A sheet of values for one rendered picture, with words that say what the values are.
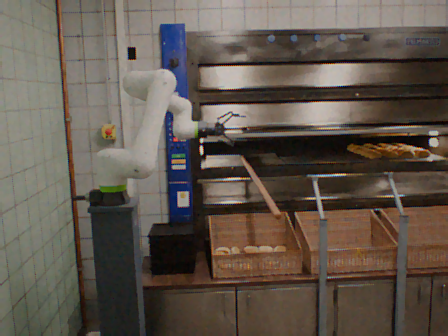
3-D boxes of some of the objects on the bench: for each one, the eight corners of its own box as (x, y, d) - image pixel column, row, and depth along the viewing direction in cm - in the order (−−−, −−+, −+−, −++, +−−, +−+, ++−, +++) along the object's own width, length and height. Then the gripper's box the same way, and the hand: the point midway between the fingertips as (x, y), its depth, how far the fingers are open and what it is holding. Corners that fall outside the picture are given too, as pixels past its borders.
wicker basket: (377, 245, 326) (378, 207, 322) (452, 241, 328) (454, 204, 324) (406, 270, 278) (408, 227, 274) (493, 265, 280) (496, 223, 276)
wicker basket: (208, 252, 321) (207, 214, 317) (287, 248, 325) (287, 211, 321) (211, 279, 273) (210, 235, 269) (303, 274, 277) (303, 231, 273)
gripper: (207, 106, 257) (245, 105, 257) (208, 150, 260) (246, 149, 261) (207, 107, 249) (246, 106, 250) (208, 152, 253) (247, 151, 254)
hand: (244, 128), depth 255 cm, fingers open, 13 cm apart
